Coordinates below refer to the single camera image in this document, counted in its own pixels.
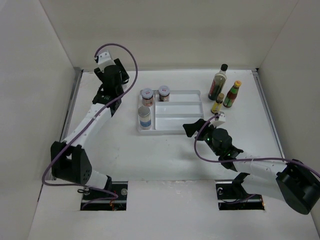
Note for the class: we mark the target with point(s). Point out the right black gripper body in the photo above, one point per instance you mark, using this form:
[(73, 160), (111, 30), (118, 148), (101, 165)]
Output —
[(207, 138)]

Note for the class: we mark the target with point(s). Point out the dark spice jar white lid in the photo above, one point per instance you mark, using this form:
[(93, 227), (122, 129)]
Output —
[(164, 93)]

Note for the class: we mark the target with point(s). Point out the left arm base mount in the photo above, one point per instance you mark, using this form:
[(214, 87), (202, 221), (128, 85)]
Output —
[(94, 200)]

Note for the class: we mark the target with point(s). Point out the small yellow label bottle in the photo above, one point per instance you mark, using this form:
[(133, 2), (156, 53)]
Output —
[(218, 103)]

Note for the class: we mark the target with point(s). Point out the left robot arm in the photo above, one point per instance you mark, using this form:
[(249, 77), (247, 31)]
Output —
[(73, 165)]

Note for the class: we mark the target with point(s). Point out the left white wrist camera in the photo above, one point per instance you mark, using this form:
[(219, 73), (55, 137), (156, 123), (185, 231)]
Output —
[(104, 59)]

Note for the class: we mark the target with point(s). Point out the blue label jar silver lid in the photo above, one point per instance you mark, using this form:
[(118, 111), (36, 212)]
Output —
[(144, 115)]

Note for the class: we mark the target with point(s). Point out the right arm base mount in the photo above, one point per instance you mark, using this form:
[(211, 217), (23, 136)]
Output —
[(232, 199)]

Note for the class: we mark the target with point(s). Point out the orange spice jar white lid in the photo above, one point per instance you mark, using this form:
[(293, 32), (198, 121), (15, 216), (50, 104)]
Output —
[(147, 95)]

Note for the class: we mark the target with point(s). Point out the red sauce bottle yellow cap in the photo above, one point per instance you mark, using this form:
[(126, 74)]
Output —
[(232, 94)]

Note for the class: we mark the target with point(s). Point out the white divided organizer tray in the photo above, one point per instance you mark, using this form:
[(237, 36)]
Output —
[(168, 117)]

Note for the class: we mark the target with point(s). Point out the dark soy sauce bottle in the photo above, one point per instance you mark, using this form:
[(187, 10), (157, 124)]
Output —
[(218, 82)]

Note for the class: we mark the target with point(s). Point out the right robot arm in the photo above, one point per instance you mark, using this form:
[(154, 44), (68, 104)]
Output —
[(288, 180)]

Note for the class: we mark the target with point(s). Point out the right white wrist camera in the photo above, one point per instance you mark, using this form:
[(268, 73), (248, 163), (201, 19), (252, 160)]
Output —
[(219, 119)]

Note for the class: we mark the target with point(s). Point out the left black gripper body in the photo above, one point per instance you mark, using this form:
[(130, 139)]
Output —
[(100, 72)]

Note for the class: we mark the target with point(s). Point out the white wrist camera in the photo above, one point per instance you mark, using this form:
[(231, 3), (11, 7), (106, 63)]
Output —
[(219, 119), (104, 59)]

